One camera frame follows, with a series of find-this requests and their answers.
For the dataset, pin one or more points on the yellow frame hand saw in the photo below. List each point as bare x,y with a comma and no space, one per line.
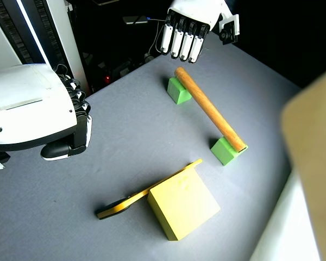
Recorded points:
125,204

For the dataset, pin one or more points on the flat grey black device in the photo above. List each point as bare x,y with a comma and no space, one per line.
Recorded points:
135,19

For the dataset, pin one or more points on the white robot body column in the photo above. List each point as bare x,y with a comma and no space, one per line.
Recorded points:
68,40

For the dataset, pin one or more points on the green wooden support block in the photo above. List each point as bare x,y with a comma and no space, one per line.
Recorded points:
176,91
222,152

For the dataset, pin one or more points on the white backdrop sheet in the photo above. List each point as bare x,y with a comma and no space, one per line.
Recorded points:
282,231

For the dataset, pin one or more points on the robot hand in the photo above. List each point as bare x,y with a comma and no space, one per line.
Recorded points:
30,108
195,13

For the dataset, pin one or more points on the blurry tan board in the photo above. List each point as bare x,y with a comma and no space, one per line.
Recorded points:
315,136

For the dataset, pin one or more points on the round wooden rod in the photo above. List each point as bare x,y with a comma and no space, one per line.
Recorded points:
206,105

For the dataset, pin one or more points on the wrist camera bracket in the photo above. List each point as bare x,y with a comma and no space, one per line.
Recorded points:
229,30

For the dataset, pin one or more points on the yellow wooden cube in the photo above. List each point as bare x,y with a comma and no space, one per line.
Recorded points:
183,209

